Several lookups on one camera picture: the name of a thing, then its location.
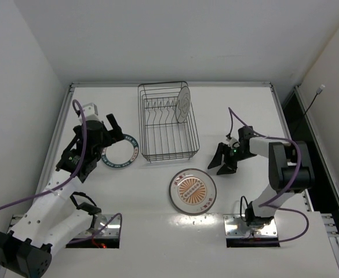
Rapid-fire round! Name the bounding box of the orange sunburst plate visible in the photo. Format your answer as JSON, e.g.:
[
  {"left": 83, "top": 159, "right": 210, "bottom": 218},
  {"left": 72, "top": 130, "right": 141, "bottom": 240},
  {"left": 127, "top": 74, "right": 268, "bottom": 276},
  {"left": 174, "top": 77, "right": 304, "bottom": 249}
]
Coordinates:
[{"left": 169, "top": 169, "right": 217, "bottom": 215}]

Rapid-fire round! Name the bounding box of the white plate with grey motif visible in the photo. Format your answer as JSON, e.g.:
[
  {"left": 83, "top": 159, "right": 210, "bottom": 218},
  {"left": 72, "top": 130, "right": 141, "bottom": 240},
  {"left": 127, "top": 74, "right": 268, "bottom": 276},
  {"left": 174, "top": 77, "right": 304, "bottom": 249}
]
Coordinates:
[{"left": 175, "top": 86, "right": 191, "bottom": 123}]

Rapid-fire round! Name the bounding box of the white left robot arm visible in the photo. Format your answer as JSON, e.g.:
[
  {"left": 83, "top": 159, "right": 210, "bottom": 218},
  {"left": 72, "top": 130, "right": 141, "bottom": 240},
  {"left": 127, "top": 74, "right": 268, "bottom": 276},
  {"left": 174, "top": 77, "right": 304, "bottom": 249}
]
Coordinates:
[{"left": 0, "top": 114, "right": 124, "bottom": 277}]

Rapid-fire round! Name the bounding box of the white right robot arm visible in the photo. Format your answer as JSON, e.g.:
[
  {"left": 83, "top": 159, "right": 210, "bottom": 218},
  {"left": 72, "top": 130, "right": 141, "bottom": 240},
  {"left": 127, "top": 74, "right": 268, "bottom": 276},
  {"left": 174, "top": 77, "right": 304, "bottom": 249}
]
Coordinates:
[{"left": 207, "top": 126, "right": 315, "bottom": 226}]

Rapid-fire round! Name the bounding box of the blue rimmed white plate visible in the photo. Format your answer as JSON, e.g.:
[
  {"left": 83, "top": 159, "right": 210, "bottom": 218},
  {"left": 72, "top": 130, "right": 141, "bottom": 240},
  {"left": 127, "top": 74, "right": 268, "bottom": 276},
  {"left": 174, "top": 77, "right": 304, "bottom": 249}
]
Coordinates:
[{"left": 101, "top": 134, "right": 139, "bottom": 169}]

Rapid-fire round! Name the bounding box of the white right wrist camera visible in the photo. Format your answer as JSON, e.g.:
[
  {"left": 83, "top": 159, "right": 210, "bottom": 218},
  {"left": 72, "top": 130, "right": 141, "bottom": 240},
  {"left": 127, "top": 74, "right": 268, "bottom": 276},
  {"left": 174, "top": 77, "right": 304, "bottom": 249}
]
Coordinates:
[{"left": 227, "top": 137, "right": 239, "bottom": 148}]

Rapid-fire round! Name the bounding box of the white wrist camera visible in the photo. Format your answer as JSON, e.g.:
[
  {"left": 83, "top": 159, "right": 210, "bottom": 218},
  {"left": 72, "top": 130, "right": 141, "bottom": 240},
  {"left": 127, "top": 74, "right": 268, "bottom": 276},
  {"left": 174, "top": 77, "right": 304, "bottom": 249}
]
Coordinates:
[
  {"left": 227, "top": 137, "right": 239, "bottom": 148},
  {"left": 82, "top": 103, "right": 99, "bottom": 121}
]

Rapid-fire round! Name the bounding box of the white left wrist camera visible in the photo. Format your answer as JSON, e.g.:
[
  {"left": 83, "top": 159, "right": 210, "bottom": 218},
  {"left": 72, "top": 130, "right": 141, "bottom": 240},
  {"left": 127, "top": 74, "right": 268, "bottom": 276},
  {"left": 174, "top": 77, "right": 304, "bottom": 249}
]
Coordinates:
[{"left": 82, "top": 103, "right": 99, "bottom": 121}]

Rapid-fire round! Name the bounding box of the black wire dish rack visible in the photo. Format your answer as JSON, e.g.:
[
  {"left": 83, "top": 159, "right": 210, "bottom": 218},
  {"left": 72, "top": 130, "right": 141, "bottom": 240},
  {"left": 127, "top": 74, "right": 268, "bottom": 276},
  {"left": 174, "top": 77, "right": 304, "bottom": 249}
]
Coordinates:
[{"left": 138, "top": 81, "right": 200, "bottom": 163}]

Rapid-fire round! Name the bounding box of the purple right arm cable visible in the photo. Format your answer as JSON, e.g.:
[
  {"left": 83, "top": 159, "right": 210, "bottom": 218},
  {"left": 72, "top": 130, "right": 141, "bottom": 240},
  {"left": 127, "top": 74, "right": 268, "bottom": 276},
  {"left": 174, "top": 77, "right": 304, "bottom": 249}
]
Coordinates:
[{"left": 228, "top": 107, "right": 309, "bottom": 242}]

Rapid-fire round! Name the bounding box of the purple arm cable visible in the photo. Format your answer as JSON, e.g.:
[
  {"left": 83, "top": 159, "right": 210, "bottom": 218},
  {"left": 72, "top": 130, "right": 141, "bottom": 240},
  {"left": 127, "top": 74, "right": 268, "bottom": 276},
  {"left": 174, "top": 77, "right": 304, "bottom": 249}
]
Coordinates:
[
  {"left": 0, "top": 99, "right": 123, "bottom": 252},
  {"left": 228, "top": 107, "right": 309, "bottom": 242}
]

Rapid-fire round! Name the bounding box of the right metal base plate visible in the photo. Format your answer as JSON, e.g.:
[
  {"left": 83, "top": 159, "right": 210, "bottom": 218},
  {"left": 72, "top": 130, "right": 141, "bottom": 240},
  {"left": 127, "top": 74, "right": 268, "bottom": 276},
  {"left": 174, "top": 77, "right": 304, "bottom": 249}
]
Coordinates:
[{"left": 223, "top": 214, "right": 278, "bottom": 240}]

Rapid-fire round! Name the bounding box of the metal base plate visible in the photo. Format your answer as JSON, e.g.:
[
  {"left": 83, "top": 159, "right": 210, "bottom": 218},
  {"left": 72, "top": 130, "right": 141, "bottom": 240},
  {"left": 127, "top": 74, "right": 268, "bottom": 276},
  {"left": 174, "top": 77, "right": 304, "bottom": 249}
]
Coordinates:
[
  {"left": 73, "top": 213, "right": 122, "bottom": 240},
  {"left": 223, "top": 214, "right": 278, "bottom": 240}
]

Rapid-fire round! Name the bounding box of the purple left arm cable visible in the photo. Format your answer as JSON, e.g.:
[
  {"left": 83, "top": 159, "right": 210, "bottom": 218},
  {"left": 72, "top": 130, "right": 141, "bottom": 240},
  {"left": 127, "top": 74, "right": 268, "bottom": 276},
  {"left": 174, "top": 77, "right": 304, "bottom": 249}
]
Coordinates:
[{"left": 0, "top": 99, "right": 123, "bottom": 252}]

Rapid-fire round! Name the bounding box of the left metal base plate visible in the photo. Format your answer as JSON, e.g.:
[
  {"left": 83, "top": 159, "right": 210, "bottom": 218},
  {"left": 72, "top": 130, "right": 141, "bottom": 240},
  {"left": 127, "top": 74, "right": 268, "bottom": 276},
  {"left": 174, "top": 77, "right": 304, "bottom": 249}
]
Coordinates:
[{"left": 73, "top": 213, "right": 122, "bottom": 240}]

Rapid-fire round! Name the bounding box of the black cable with white plug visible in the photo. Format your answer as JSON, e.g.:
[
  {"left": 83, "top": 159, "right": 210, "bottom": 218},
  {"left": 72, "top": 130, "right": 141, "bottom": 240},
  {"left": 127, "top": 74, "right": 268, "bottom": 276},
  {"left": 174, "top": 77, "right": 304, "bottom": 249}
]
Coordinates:
[{"left": 304, "top": 84, "right": 325, "bottom": 116}]

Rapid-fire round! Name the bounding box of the aluminium frame rail right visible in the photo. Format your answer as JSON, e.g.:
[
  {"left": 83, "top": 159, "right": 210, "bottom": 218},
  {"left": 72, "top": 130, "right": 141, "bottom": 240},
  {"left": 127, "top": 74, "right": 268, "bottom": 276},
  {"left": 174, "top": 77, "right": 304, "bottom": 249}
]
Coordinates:
[{"left": 291, "top": 87, "right": 339, "bottom": 267}]

